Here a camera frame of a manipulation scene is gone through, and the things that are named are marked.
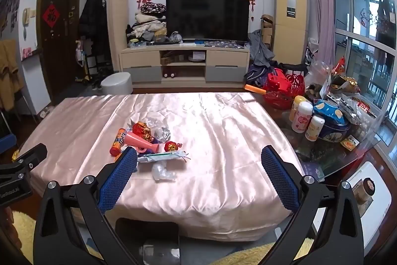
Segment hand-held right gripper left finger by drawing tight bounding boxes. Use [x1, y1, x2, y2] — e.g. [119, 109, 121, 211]
[33, 146, 138, 265]

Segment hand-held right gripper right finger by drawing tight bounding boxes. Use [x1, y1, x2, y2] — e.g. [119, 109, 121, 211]
[261, 145, 368, 265]

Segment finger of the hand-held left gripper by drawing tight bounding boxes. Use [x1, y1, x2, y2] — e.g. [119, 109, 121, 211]
[12, 143, 48, 173]

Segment clear plastic bag of snacks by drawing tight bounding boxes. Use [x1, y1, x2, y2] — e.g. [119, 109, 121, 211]
[132, 122, 154, 141]

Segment orange candy tube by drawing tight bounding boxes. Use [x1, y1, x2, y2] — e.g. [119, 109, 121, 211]
[109, 128, 127, 157]

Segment pink toy horn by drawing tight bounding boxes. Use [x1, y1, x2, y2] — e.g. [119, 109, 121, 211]
[123, 131, 159, 155]

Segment black square container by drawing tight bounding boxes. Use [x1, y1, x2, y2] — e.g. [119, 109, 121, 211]
[115, 217, 180, 265]

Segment white bottle yellow label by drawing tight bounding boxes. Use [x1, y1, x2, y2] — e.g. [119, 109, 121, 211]
[305, 114, 325, 141]

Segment white bottle pink label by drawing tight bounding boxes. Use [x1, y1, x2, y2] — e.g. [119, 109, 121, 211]
[292, 102, 314, 133]

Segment pink satin tablecloth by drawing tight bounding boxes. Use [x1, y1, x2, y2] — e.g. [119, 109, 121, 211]
[19, 93, 306, 242]

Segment blue cookie tin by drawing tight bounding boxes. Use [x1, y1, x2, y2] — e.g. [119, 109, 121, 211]
[313, 99, 351, 141]

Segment white bottle yellow cap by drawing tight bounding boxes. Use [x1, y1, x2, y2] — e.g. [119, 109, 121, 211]
[290, 96, 306, 123]

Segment red plastic basket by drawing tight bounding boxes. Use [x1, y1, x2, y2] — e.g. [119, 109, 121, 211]
[264, 73, 306, 110]

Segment mustard yellow coat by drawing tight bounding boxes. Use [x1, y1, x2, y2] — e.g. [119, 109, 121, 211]
[0, 39, 24, 110]

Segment brown lidded jar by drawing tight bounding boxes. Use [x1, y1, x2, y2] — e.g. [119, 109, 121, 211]
[354, 178, 376, 203]

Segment white round stool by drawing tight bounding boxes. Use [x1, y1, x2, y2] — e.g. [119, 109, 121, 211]
[101, 73, 133, 95]

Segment dark purple bag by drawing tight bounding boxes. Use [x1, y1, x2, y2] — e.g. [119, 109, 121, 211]
[245, 65, 276, 87]

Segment child scooter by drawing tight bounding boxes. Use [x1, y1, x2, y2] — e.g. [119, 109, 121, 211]
[74, 40, 94, 85]

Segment dark brown door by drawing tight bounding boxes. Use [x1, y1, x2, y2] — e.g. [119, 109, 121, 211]
[36, 0, 83, 104]

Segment pile of snack packets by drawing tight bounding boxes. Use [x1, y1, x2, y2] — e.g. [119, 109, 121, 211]
[305, 57, 382, 129]

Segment beige grey television cabinet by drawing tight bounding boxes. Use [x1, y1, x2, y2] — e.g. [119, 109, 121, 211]
[119, 44, 250, 84]

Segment grey jacket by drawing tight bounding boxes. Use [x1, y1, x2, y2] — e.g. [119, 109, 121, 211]
[248, 30, 275, 64]

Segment beige standing air conditioner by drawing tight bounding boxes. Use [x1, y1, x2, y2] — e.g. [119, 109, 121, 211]
[273, 0, 310, 65]

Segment red diamond door sticker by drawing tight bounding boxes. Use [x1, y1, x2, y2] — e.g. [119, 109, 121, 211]
[42, 4, 58, 24]

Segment stacked cardboard boxes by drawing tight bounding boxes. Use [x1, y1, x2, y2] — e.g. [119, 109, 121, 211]
[261, 14, 275, 45]

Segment pile of clothes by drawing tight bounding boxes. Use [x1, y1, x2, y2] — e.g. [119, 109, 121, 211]
[127, 2, 168, 46]

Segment black hanging coat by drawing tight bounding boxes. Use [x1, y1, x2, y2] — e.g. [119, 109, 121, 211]
[79, 0, 107, 39]

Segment beige folding screen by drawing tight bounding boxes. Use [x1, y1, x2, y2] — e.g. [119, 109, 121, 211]
[107, 0, 129, 73]

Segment black flat television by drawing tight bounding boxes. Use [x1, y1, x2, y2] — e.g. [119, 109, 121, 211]
[165, 0, 250, 42]

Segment large window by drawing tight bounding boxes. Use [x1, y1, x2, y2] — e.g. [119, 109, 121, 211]
[329, 0, 397, 144]

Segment wall photo collage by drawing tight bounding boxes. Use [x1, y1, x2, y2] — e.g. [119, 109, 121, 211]
[0, 0, 19, 33]

